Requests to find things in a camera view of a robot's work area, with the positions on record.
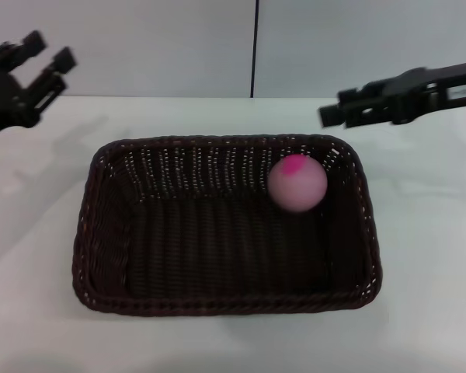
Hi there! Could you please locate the black vertical wall strip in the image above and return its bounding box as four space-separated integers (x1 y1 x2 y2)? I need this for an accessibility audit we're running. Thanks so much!
249 0 261 99

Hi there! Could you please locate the dark brown woven basket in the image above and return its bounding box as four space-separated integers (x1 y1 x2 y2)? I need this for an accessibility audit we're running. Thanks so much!
71 134 384 316

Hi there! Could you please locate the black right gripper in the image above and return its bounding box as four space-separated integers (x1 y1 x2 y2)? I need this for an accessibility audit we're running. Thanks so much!
318 59 466 130

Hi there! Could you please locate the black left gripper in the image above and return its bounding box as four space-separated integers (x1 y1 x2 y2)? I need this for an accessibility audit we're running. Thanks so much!
0 30 78 144

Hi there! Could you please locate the pink peach toy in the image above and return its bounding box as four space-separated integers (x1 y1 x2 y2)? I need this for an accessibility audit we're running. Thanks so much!
266 154 329 213

